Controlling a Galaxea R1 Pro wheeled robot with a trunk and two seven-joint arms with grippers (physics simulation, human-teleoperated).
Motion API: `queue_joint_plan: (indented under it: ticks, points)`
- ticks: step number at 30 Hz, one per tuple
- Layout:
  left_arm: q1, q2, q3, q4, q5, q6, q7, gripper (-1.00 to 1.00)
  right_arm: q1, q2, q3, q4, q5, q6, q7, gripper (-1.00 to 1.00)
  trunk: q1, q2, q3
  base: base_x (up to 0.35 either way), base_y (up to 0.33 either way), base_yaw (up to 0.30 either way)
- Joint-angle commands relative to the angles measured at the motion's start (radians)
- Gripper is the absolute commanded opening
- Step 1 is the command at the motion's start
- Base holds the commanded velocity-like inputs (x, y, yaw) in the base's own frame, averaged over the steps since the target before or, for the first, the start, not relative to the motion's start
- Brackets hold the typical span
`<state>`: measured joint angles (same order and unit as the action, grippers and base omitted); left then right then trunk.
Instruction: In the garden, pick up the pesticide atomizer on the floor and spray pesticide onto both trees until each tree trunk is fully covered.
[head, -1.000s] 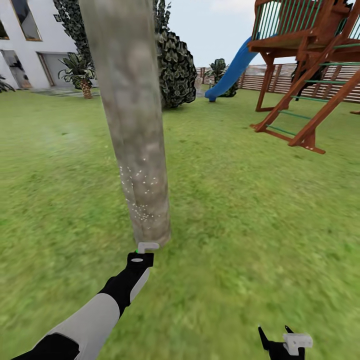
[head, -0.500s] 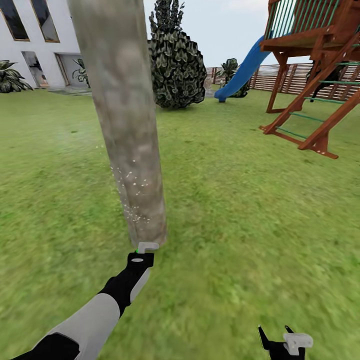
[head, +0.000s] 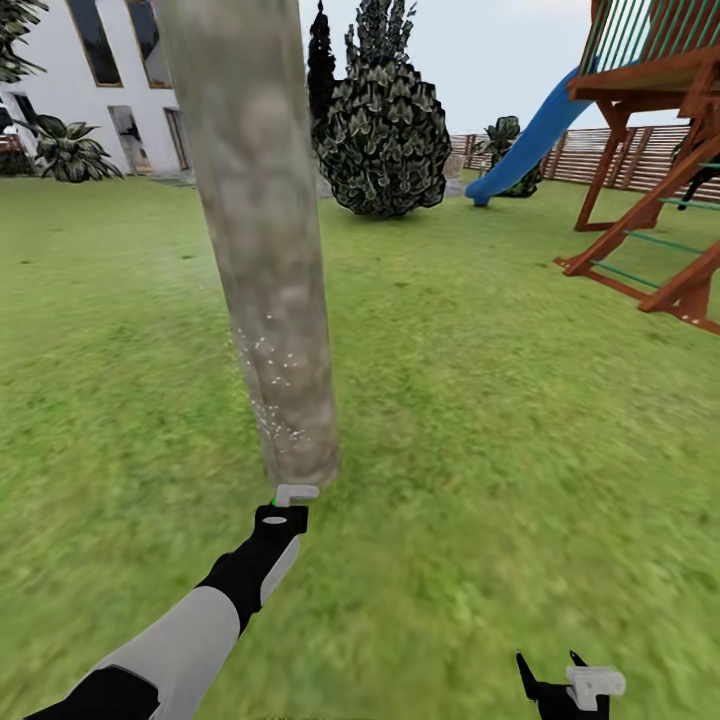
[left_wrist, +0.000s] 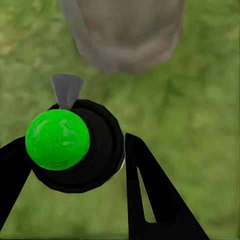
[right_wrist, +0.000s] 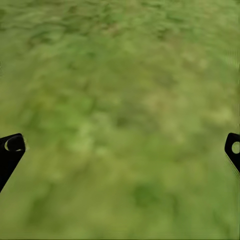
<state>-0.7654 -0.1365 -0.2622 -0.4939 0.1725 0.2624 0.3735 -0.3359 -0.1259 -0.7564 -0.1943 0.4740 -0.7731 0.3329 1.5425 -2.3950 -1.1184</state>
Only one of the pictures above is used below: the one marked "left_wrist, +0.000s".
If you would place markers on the tree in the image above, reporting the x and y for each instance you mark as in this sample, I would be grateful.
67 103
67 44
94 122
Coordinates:
125 36

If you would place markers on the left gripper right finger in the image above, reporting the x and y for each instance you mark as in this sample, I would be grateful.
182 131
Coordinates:
174 219

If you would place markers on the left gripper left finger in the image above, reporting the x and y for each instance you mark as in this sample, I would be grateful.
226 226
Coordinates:
14 171

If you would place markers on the pesticide atomizer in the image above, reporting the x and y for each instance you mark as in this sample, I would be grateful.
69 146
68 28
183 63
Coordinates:
76 145

